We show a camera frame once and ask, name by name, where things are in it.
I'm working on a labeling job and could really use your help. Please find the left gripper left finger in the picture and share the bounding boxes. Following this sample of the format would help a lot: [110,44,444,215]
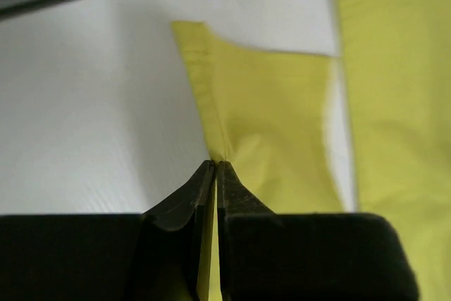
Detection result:
[1,161,215,300]

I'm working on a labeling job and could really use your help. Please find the yellow trousers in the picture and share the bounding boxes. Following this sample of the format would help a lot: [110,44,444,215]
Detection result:
[172,0,450,300]

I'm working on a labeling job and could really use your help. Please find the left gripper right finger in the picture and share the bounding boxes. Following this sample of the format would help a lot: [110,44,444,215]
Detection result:
[217,161,420,300]

